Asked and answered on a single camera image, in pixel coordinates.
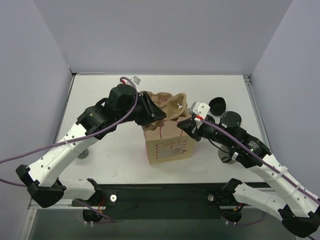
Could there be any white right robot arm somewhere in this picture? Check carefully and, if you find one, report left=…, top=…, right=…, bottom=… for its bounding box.
left=177, top=111, right=320, bottom=238

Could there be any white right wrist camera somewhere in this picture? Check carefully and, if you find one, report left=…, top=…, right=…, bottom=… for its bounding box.
left=189, top=101, right=210, bottom=120

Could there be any brown cardboard cup carrier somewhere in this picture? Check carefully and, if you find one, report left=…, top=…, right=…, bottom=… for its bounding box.
left=142, top=91, right=188, bottom=131

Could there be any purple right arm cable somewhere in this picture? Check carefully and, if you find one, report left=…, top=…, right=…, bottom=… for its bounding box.
left=197, top=116, right=320, bottom=240

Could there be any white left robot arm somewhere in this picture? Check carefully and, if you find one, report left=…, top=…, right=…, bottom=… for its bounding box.
left=16, top=84, right=167, bottom=208

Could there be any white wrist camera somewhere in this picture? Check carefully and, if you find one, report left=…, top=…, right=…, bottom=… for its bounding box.
left=131, top=76, right=141, bottom=87
left=189, top=101, right=210, bottom=120

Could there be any stack of black cup lids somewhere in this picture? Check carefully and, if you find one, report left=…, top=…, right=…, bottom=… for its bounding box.
left=208, top=97, right=227, bottom=117

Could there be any grey cup with cable ties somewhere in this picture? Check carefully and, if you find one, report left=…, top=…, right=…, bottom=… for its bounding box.
left=218, top=146, right=236, bottom=165

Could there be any pink and cream paper bag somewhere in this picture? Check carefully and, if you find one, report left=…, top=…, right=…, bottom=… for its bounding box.
left=143, top=118, right=196, bottom=165

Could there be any black paper cup with lettering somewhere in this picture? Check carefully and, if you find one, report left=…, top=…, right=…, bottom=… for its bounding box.
left=77, top=149, right=89, bottom=159

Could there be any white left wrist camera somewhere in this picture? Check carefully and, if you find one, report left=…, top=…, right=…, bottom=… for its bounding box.
left=131, top=76, right=141, bottom=87

